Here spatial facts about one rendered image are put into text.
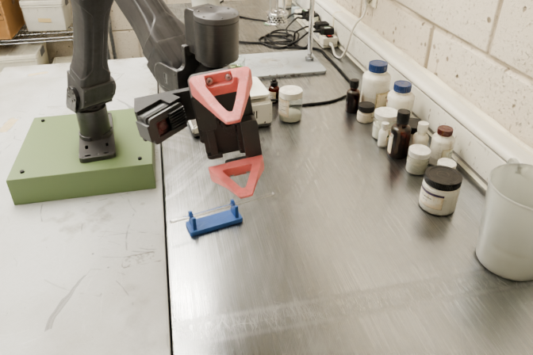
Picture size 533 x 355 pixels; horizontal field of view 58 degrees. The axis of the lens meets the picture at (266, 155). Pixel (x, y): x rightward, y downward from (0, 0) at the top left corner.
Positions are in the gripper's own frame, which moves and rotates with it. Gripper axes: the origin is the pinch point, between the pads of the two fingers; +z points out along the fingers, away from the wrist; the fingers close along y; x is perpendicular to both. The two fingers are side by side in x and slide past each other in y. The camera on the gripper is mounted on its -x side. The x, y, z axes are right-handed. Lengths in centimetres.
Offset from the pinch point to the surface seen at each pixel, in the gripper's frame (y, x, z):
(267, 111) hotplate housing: -30, 13, -58
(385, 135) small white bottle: -33, 37, -43
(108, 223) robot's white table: -28.8, -23.6, -28.9
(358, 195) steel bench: -34.6, 24.1, -26.7
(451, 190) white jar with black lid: -30, 38, -17
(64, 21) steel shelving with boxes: -63, -71, -269
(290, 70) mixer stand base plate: -37, 28, -92
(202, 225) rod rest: -29.6, -6.8, -23.2
